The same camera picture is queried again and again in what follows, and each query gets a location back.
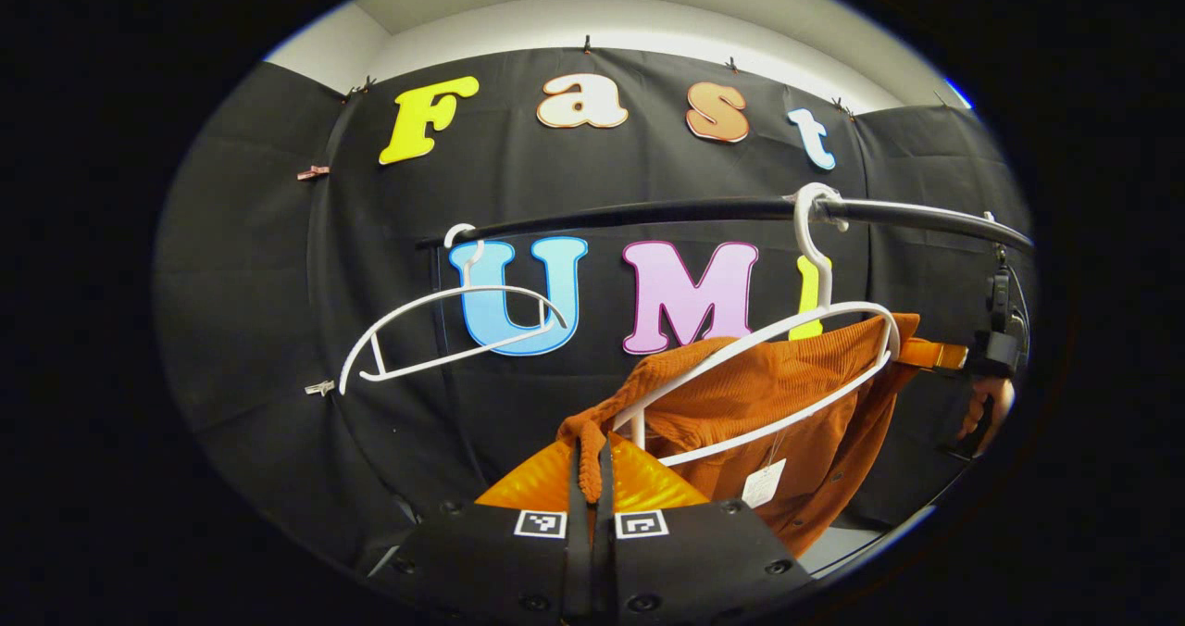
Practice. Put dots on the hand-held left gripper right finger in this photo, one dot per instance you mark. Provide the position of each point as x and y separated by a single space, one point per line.
604 570

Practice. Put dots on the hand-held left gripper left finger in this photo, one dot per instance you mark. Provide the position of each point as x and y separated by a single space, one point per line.
579 570

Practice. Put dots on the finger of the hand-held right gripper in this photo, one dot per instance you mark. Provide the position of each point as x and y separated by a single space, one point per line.
926 353

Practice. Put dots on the white plastic hanger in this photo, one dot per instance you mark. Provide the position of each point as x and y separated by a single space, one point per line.
505 287
823 283

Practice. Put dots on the black clothes rack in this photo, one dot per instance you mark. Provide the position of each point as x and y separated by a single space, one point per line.
648 211

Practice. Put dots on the silver clip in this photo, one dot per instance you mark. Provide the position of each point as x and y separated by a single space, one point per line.
319 387

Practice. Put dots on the black backdrop cloth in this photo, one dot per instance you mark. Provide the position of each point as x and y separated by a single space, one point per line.
259 283

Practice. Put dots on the row of black backdrop clips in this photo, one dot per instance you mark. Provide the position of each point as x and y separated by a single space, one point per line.
586 45

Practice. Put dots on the pink clip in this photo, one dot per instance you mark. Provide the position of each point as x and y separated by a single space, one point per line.
313 172

